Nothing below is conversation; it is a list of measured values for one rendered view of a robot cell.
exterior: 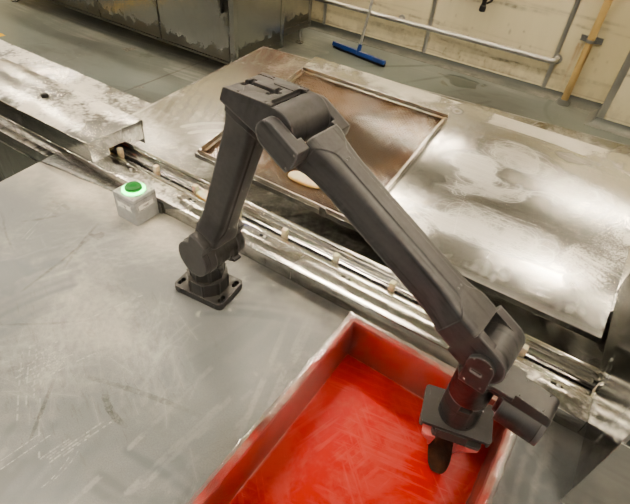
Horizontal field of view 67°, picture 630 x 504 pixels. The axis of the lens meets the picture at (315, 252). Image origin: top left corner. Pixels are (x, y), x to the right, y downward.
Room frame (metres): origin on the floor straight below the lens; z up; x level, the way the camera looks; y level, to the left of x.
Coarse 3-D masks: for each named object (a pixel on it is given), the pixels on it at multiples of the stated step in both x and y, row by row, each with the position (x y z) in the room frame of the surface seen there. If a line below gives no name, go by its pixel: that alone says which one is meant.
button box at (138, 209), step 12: (132, 180) 0.95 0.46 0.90; (120, 192) 0.90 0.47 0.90; (144, 192) 0.90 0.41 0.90; (120, 204) 0.89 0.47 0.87; (132, 204) 0.87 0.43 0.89; (144, 204) 0.89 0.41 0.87; (156, 204) 0.92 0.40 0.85; (120, 216) 0.90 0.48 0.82; (132, 216) 0.87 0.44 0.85; (144, 216) 0.89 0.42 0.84
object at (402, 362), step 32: (352, 320) 0.56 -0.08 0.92; (320, 352) 0.48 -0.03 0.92; (352, 352) 0.55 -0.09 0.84; (384, 352) 0.52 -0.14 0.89; (416, 352) 0.50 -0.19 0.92; (288, 384) 0.42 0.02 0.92; (320, 384) 0.47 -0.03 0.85; (416, 384) 0.48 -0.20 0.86; (288, 416) 0.38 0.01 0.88; (256, 448) 0.32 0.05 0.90; (512, 448) 0.36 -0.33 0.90; (224, 480) 0.26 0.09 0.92; (480, 480) 0.31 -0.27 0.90
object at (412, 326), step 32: (160, 192) 0.96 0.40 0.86; (192, 224) 0.88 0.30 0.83; (256, 256) 0.78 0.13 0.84; (288, 256) 0.77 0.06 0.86; (320, 288) 0.70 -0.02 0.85; (352, 288) 0.70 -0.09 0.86; (384, 320) 0.63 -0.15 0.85; (416, 320) 0.63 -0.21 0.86; (448, 352) 0.56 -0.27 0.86; (544, 384) 0.51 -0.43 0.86; (576, 416) 0.45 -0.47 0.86
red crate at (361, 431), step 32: (352, 384) 0.49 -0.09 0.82; (384, 384) 0.50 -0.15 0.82; (320, 416) 0.42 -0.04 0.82; (352, 416) 0.43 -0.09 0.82; (384, 416) 0.43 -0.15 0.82; (416, 416) 0.44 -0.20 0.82; (288, 448) 0.36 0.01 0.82; (320, 448) 0.37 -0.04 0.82; (352, 448) 0.37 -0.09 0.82; (384, 448) 0.38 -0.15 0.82; (416, 448) 0.38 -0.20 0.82; (480, 448) 0.39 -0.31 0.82; (256, 480) 0.31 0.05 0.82; (288, 480) 0.31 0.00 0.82; (320, 480) 0.32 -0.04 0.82; (352, 480) 0.32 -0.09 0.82; (384, 480) 0.33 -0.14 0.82; (416, 480) 0.33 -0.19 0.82; (448, 480) 0.34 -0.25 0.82
